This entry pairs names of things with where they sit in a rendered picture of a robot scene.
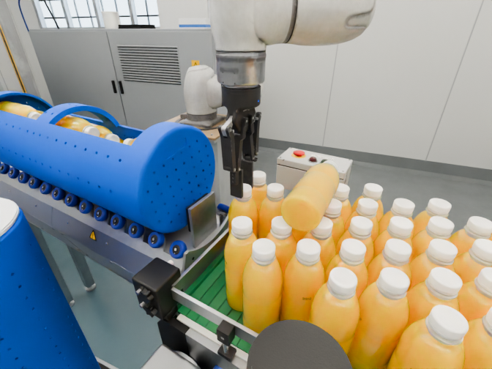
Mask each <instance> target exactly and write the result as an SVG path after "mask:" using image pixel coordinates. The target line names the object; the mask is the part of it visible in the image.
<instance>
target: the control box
mask: <svg viewBox="0 0 492 369"><path fill-rule="evenodd" d="M295 150H301V149H295V148H289V149H287V150H286V151H285V152H284V153H282V154H281V156H279V157H278V158H277V174H276V183H278V184H281V185H282V186H283V187H284V189H287V190H293V188H294V187H295V186H296V184H297V183H298V182H299V180H300V179H301V178H302V177H303V176H304V175H305V173H306V172H307V171H308V169H309V168H311V167H312V166H314V165H316V164H319V163H321V160H323V159H327V160H330V159H331V161H334V162H335V163H337V165H338V173H339V177H340V182H339V183H341V184H345V185H348V181H349V175H350V171H351V165H352V161H353V160H349V159H345V158H341V157H334V156H330V155H326V154H319V153H315V152H309V151H305V150H302V151H304V152H305V154H304V155H302V156H301V157H297V156H296V155H295V154H293V151H295ZM317 156H318V157H317ZM310 157H316V158H317V161H315V162H312V161H309V158H310Z"/></svg>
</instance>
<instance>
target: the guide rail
mask: <svg viewBox="0 0 492 369"><path fill-rule="evenodd" d="M171 293H172V297H173V299H174V300H176V301H177V302H179V303H180V304H182V305H184V306H185V307H187V308H189V309H191V310H193V311H194V312H196V313H198V314H199V315H201V316H203V317H204V318H207V319H208V320H210V321H212V322H213V323H215V324H216V325H218V326H219V325H220V323H221V321H222V320H225V321H227V322H228V323H230V324H233V325H234V326H235V335H236V336H237V337H239V338H241V339H243V340H244V341H246V342H248V343H249V344H251V345H252V344H253V341H254V340H255V339H256V337H257V336H258V335H259V334H258V333H256V332H254V331H253V330H251V329H249V328H247V327H245V326H243V325H241V324H240V323H238V322H236V321H235V320H233V319H231V318H229V317H227V316H225V315H223V314H222V313H220V312H218V311H216V310H214V309H213V308H211V307H209V306H207V305H205V304H204V303H202V302H200V301H198V300H197V299H194V298H192V297H191V296H189V295H187V294H186V293H184V292H182V291H180V290H179V289H177V288H174V287H173V288H172V289H171Z"/></svg>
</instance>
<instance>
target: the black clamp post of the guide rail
mask: <svg viewBox="0 0 492 369"><path fill-rule="evenodd" d="M234 338H235V326H234V325H233V324H230V323H228V322H227V321H225V320H222V321H221V323H220V325H219V326H218V327H217V340H219V341H220V342H221V343H222V345H221V346H220V348H219V349H218V350H217V353H218V354H219V355H220V356H222V357H224V358H225V359H227V360H228V361H229V362H231V360H232V359H233V358H234V355H235V353H236V348H234V347H233V346H230V345H231V343H232V341H233V340H234Z"/></svg>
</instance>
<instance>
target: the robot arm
mask: <svg viewBox="0 0 492 369"><path fill-rule="evenodd" d="M375 11H376V0H209V19H210V25H211V30H212V35H213V37H214V41H215V49H216V54H215V56H216V61H217V74H216V75H215V74H214V70H213V69H212V68H211V67H208V66H206V65H198V66H193V67H189V68H188V70H187V73H186V76H185V80H184V102H185V106H186V110H187V113H182V114H181V115H180V118H181V119H184V120H182V121H180V122H179V123H180V124H186V125H190V126H193V127H203V128H211V127H212V126H213V125H215V124H217V123H218V122H220V121H222V120H224V119H225V118H224V116H217V111H216V108H219V107H226V108H227V110H228V112H227V116H226V123H225V124H224V125H219V126H218V132H219V134H220V140H221V149H222V159H223V170H225V171H230V191H231V195H232V196H235V197H237V198H243V184H248V185H250V186H251V187H252V189H253V162H256V161H257V159H258V158H256V157H255V156H257V155H258V143H259V129H260V121H261V112H258V111H256V110H255V108H256V107H258V106H259V105H260V104H261V97H262V94H263V90H264V85H263V82H264V81H265V65H266V57H267V54H266V48H267V46H268V45H275V44H293V45H304V46H323V45H337V44H341V43H344V42H348V41H350V40H353V39H355V38H357V37H358V36H360V35H361V34H362V33H363V32H364V30H366V28H367V27H369V25H370V23H371V21H372V20H373V16H374V13H375ZM234 133H236V134H234ZM238 134H240V135H238ZM242 155H243V159H244V160H243V159H242Z"/></svg>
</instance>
